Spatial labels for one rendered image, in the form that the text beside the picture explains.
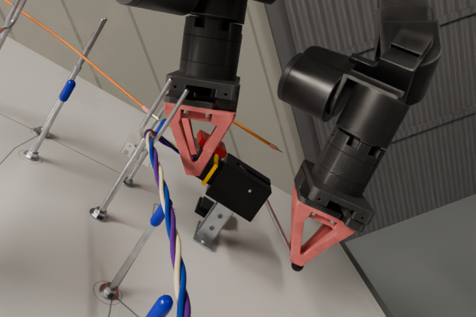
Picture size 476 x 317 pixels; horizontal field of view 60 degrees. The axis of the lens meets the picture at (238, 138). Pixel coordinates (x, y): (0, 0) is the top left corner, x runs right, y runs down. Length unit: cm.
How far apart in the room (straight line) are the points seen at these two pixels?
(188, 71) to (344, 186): 19
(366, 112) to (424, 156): 174
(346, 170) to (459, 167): 188
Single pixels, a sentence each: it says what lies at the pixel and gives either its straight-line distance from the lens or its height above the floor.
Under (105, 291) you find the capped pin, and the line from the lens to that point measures 32.
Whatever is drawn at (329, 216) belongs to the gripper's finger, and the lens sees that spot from 43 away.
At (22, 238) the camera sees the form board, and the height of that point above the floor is 122.
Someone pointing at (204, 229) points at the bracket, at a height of 111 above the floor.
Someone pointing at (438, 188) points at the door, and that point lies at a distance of 227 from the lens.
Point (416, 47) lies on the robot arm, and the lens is 44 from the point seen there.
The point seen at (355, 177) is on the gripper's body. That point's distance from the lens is 42.
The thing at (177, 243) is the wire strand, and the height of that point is 122.
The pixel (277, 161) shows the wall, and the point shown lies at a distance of 190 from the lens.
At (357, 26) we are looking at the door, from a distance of 182.
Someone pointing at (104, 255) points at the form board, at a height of 117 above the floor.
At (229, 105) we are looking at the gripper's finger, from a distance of 39.
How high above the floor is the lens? 134
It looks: 21 degrees down
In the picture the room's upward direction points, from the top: 18 degrees counter-clockwise
